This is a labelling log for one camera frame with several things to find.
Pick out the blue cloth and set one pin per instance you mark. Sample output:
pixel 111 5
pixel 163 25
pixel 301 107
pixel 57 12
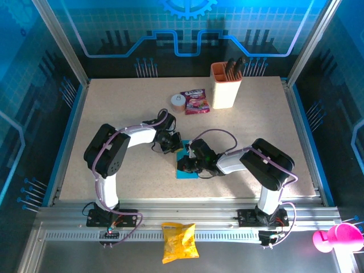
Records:
pixel 186 175

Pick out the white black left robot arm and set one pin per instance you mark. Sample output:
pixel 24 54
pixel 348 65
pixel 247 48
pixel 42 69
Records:
pixel 109 187

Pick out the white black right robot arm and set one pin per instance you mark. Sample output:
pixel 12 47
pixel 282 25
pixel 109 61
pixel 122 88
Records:
pixel 268 199

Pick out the small tin can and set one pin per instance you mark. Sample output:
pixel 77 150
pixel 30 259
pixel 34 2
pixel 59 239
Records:
pixel 178 103

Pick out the purple candy bag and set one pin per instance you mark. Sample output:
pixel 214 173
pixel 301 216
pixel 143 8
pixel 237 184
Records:
pixel 195 102

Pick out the cream orange knife block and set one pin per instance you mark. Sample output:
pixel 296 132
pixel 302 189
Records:
pixel 224 94

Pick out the yellow chip bag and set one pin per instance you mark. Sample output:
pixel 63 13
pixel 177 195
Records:
pixel 179 244

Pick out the pink plastic object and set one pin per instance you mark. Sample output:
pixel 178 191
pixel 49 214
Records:
pixel 341 237

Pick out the aluminium mounting rail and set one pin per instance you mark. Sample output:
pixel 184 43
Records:
pixel 185 213

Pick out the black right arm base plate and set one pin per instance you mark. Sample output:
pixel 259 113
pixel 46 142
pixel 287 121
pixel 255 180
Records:
pixel 246 217

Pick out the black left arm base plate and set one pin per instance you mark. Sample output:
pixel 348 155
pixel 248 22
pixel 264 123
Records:
pixel 130 217

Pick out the aluminium table side rail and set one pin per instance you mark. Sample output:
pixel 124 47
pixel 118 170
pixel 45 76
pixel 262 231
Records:
pixel 302 142
pixel 69 142

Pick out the aluminium frame post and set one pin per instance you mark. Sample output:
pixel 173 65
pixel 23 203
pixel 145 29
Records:
pixel 63 42
pixel 312 42

